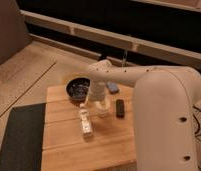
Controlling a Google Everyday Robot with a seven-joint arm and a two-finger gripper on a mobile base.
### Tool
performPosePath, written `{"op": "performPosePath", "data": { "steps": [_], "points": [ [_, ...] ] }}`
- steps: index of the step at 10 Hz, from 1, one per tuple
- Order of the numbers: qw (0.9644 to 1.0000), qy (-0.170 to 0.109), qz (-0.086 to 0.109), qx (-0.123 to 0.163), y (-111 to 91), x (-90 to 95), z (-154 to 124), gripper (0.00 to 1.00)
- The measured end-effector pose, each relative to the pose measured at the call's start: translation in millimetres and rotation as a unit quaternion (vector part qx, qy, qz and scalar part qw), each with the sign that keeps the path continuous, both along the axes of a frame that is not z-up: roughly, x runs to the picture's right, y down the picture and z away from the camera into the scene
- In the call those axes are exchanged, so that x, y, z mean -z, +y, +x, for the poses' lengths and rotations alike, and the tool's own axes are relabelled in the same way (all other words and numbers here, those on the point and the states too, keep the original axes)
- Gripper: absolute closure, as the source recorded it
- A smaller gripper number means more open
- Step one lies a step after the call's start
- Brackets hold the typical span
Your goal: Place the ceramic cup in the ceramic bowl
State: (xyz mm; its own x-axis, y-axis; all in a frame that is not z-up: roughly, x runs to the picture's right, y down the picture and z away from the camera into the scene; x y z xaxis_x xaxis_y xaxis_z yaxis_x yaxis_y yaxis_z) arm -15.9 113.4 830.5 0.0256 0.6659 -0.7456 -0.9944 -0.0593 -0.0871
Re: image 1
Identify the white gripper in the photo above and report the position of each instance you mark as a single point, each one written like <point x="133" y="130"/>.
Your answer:
<point x="96" y="92"/>

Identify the white ceramic cup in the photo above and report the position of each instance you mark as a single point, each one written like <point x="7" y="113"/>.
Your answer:
<point x="102" y="107"/>

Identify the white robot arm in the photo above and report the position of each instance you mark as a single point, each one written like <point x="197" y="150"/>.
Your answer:
<point x="162" y="101"/>

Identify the dark ceramic bowl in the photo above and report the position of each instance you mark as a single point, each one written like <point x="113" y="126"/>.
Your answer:
<point x="77" y="88"/>

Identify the blue small object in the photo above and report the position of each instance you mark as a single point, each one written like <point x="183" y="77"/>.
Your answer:
<point x="112" y="87"/>

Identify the black rectangular block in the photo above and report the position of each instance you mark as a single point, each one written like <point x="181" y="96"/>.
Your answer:
<point x="120" y="110"/>

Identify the wooden table board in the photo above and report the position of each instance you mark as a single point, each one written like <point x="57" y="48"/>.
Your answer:
<point x="110" y="148"/>

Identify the dark grey mat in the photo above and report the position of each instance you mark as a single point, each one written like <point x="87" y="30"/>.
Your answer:
<point x="21" y="149"/>

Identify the grey upholstered furniture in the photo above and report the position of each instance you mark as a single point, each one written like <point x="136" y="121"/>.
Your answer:
<point x="14" y="35"/>

